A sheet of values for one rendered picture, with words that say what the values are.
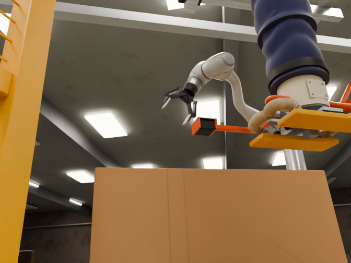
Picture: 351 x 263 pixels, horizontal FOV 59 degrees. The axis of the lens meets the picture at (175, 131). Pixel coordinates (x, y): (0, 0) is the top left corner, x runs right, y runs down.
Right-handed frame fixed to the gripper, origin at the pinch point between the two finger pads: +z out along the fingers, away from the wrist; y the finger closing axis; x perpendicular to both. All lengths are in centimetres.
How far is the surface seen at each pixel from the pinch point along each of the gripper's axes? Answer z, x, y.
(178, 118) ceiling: -326, -461, -91
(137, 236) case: 75, 61, 3
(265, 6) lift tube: -32, 56, 2
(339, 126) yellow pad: 8, 67, -39
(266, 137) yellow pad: 18, 50, -24
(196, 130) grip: 17.7, 25.6, -6.9
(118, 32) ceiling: -224, -240, 97
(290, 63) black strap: -6, 62, -15
